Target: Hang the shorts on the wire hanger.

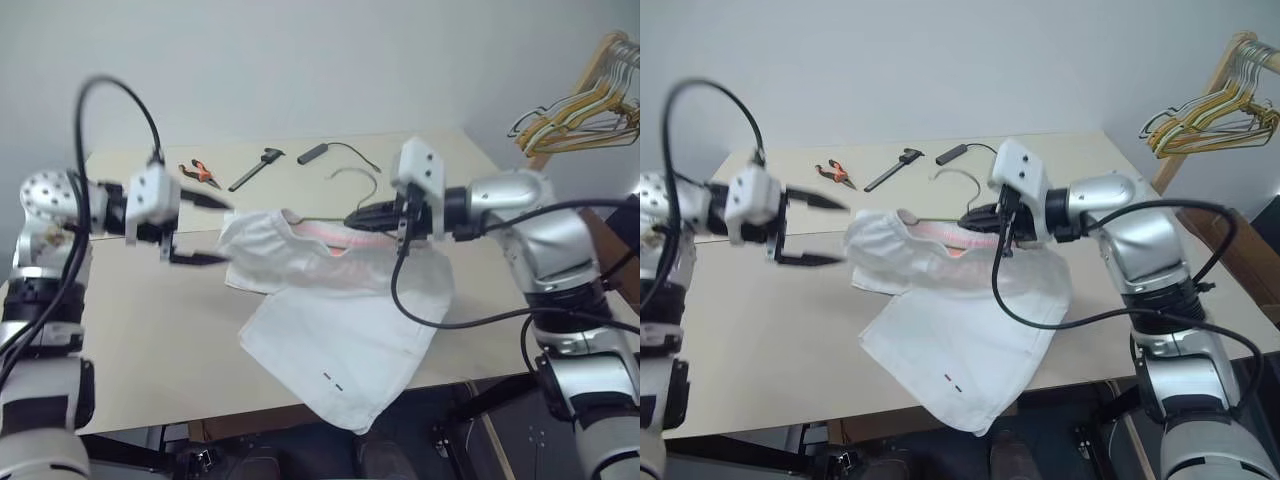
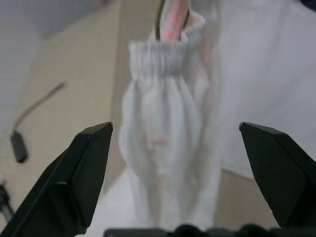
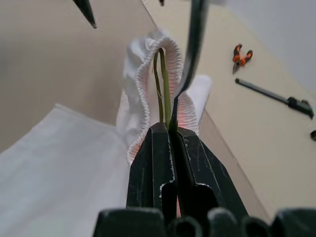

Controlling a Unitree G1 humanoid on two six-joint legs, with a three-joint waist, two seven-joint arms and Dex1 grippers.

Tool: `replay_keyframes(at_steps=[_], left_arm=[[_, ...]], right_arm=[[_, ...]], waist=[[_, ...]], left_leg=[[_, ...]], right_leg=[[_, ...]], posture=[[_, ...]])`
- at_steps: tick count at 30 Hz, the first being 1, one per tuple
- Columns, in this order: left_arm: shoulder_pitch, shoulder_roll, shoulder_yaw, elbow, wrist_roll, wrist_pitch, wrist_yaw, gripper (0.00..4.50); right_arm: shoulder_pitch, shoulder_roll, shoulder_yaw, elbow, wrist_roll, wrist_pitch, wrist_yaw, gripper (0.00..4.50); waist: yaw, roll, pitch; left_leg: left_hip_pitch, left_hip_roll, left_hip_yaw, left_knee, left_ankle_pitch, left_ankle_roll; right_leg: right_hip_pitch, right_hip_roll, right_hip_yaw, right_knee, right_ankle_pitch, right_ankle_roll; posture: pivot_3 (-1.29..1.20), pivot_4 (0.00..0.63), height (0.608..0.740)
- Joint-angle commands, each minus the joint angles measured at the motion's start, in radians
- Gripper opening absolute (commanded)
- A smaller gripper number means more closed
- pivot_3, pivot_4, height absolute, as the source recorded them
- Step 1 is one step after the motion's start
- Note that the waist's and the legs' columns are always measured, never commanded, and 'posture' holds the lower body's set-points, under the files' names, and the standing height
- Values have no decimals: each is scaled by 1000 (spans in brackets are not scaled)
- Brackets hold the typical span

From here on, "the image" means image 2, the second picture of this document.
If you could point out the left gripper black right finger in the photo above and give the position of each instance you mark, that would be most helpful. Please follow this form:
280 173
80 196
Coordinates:
284 177

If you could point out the white cloth garment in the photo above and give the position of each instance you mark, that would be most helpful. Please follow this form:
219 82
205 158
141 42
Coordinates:
168 118

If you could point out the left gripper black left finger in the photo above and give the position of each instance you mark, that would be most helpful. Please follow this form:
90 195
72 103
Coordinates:
59 192

